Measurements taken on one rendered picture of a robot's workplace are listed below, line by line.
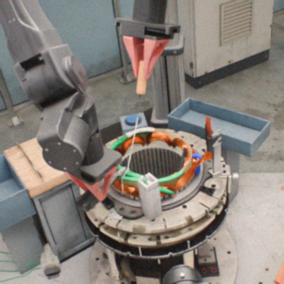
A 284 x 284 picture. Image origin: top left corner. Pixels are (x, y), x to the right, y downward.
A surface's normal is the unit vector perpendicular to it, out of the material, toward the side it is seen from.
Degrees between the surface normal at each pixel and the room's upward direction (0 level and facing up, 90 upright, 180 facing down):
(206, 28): 90
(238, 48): 90
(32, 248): 90
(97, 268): 0
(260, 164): 0
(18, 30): 71
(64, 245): 90
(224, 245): 0
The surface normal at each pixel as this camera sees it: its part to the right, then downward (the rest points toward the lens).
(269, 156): -0.11, -0.79
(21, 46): -0.27, 0.32
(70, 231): 0.54, 0.46
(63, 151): -0.11, 0.63
